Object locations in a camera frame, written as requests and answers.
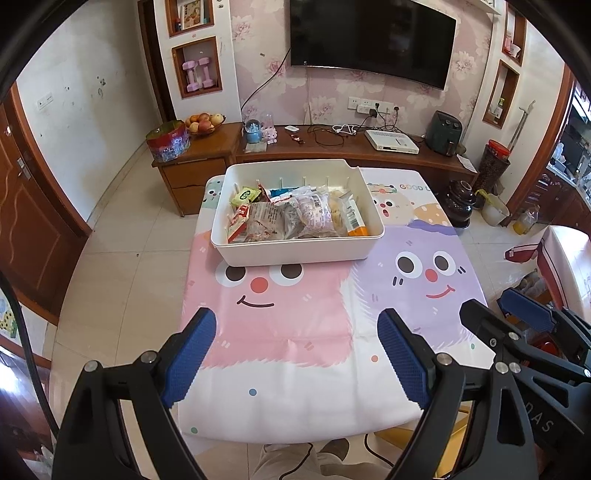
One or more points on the orange white snack packet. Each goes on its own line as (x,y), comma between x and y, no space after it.
(354,217)

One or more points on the wooden television cabinet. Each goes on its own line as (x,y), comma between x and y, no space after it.
(194,184)

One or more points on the yellow liquid bottle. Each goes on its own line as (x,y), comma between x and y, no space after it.
(526,221)

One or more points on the black wall television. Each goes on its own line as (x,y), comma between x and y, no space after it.
(369,37)

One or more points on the blue snack packet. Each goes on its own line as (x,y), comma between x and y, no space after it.
(279,191)

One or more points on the colourful wall chart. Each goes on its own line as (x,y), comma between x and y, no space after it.
(7,318)

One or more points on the dark green air fryer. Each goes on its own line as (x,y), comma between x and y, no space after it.
(443,134)

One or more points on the red pouch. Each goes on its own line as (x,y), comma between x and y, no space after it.
(521,253)

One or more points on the white red printed bun packet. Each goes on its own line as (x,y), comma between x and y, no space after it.
(316,212)

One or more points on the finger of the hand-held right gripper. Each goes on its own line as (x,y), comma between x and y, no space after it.
(489,327)
(526,308)

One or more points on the book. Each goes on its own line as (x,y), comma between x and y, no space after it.
(191,14)

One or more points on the wooden kitchen cabinet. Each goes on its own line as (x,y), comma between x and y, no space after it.
(570,184)

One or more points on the white wall switch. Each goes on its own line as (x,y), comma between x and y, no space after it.
(45,100)

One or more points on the blue snow globe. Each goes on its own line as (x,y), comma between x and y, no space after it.
(253,130)

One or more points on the brown wooden door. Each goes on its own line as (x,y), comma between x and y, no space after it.
(32,207)

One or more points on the pale square card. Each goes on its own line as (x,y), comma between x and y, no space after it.
(255,146)

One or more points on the pink toy figure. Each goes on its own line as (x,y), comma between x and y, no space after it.
(269,131)

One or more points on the clear puffed rice packet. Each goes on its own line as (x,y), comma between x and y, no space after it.
(338,217)

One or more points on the white set-top box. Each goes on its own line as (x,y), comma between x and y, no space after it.
(391,141)

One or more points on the red round tin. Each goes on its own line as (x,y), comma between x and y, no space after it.
(168,143)

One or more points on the fruit bowl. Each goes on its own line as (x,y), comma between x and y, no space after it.
(205,124)

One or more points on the green pastry packet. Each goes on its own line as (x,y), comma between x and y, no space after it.
(244,196)

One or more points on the white paper sheet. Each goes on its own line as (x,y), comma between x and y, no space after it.
(466,162)

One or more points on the cartoon printed tablecloth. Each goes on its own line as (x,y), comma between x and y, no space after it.
(300,332)

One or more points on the tall jar with red lid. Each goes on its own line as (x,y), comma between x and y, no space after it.
(493,168)

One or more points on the small red candy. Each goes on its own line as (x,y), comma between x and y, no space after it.
(295,137)

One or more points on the metal pole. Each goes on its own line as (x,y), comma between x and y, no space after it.
(519,124)

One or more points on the wooden framed wall niche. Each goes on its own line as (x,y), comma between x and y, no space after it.
(214,50)
(514,32)
(171,18)
(501,92)

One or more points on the white plastic storage bin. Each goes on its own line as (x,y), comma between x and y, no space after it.
(295,251)

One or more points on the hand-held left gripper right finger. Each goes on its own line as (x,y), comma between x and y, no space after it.
(406,364)

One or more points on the dark ceramic jar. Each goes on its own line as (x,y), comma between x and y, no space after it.
(461,201)

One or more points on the red white snack packet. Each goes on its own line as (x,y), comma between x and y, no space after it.
(238,224)

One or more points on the white red cloth cover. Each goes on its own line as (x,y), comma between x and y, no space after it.
(568,267)

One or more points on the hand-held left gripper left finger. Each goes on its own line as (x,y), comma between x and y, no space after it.
(189,364)

